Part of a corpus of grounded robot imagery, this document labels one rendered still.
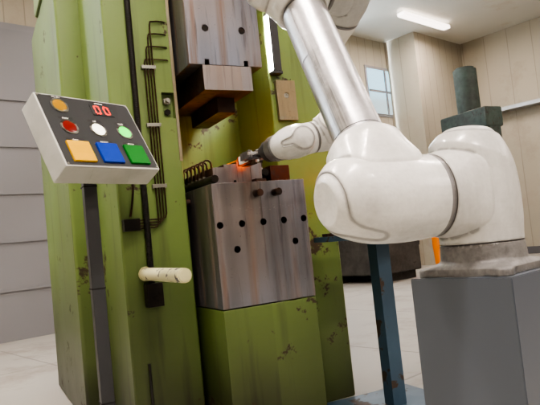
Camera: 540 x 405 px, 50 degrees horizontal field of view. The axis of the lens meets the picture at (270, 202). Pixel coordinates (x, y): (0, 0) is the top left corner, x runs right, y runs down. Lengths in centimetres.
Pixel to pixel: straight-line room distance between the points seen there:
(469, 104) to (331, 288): 661
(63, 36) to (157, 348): 139
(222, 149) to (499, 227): 177
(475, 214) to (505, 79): 955
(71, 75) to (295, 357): 151
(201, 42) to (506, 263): 149
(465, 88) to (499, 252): 784
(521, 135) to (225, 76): 849
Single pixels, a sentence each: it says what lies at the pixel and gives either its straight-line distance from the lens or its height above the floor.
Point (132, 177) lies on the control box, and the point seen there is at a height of 94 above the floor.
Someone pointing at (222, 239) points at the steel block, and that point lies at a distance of 204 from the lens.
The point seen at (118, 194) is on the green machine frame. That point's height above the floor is 92.
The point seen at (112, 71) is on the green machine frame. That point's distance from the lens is 224.
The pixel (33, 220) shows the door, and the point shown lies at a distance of 595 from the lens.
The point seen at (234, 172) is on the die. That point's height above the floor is 96.
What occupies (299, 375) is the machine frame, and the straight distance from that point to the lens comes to 221.
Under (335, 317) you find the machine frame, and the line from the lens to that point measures 250.
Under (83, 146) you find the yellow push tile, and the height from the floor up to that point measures 102.
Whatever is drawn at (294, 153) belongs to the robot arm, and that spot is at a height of 95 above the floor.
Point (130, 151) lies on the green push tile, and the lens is 186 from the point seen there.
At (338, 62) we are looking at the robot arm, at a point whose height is 104.
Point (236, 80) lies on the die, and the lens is 224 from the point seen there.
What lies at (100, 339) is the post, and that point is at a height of 45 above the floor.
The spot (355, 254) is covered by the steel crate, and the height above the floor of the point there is 38.
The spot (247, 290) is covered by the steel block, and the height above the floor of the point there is 53.
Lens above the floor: 71
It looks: 3 degrees up
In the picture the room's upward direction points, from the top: 6 degrees counter-clockwise
